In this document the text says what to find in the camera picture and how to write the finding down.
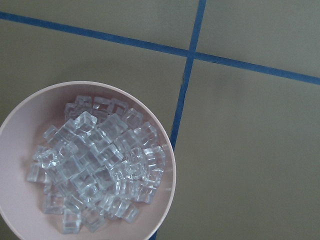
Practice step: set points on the pile of clear ice cubes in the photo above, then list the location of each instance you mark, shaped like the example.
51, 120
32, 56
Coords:
99, 164

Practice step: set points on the pink bowl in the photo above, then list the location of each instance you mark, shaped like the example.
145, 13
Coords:
21, 201

